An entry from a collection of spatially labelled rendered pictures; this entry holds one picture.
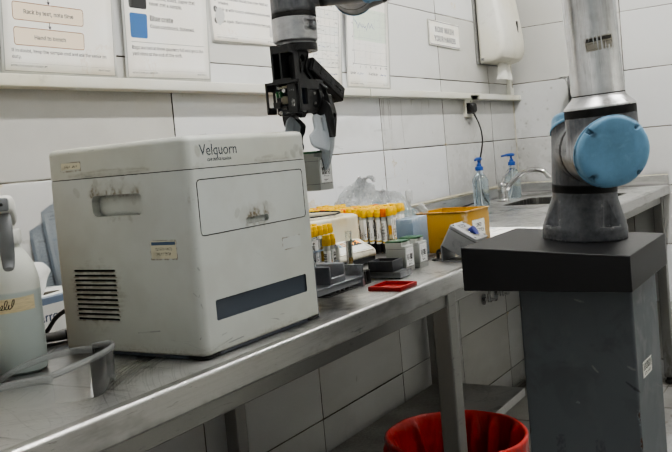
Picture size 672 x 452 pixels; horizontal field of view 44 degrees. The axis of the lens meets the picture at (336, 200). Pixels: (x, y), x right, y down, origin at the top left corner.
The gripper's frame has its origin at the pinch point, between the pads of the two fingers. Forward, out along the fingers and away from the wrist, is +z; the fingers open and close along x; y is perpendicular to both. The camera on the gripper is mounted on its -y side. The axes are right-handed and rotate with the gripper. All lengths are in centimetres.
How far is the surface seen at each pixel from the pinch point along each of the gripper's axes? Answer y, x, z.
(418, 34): -170, -63, -44
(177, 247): 37.1, 2.2, 9.4
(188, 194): 36.8, 4.8, 2.4
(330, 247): -10.2, -5.0, 15.9
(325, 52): -100, -61, -33
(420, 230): -51, -7, 18
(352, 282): -4.4, 2.8, 21.4
